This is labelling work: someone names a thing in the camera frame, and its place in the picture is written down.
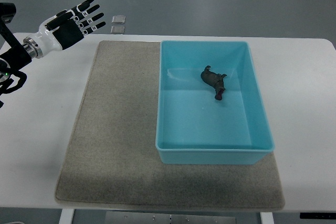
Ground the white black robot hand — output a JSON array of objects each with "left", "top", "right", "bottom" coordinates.
[{"left": 23, "top": 0, "right": 106, "bottom": 58}]

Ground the brown toy hippo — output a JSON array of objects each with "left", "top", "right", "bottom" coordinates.
[{"left": 201, "top": 65, "right": 227, "bottom": 100}]

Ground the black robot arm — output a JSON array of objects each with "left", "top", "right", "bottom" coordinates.
[{"left": 1, "top": 3, "right": 32, "bottom": 95}]

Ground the blue plastic box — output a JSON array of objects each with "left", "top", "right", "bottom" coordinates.
[{"left": 155, "top": 40, "right": 275, "bottom": 165}]

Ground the lower floor socket plate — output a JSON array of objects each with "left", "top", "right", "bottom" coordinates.
[{"left": 111, "top": 26, "right": 125, "bottom": 34}]

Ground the beige fabric mat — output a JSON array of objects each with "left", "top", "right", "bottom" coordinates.
[{"left": 55, "top": 41, "right": 285, "bottom": 211}]

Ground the white left table leg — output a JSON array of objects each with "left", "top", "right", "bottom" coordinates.
[{"left": 58, "top": 208, "right": 75, "bottom": 224}]

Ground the white table leg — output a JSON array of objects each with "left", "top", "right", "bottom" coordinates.
[
  {"left": 58, "top": 208, "right": 75, "bottom": 224},
  {"left": 260, "top": 212, "right": 275, "bottom": 224}
]

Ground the metal table crossbar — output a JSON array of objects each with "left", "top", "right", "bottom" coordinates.
[{"left": 104, "top": 211, "right": 237, "bottom": 224}]

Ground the white right table leg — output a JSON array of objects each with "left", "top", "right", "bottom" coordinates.
[{"left": 260, "top": 212, "right": 275, "bottom": 224}]

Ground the black table control panel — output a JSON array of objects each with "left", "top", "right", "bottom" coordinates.
[{"left": 300, "top": 212, "right": 336, "bottom": 220}]

